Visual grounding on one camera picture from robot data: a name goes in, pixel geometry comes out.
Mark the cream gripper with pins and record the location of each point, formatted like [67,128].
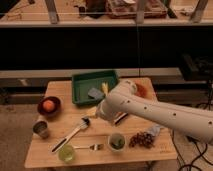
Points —
[91,113]

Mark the metal fork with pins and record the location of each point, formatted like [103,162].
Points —
[94,147]

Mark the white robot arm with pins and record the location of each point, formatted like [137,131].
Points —
[190,121]

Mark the white cup with greens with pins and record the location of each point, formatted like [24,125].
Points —
[116,142]

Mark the green transparent cup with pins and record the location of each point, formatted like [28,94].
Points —
[66,154]

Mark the metal cup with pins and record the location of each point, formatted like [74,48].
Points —
[41,129]

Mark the blue-grey sponge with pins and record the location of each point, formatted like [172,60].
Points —
[96,94]

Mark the yellow corn piece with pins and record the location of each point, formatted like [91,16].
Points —
[105,88]

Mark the green plastic tray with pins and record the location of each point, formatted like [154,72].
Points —
[83,83]

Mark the wooden table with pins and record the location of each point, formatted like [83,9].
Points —
[40,156]

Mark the dark red bowl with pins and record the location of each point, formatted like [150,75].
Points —
[53,113]

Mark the orange fruit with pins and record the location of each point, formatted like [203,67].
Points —
[48,105]

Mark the orange bowl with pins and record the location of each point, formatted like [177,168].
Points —
[141,91]

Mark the bunch of grapes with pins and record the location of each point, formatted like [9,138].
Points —
[142,139]

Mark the clear plastic bag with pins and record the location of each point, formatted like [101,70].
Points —
[154,130]

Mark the black-handled knife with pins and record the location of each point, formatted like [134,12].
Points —
[120,118]

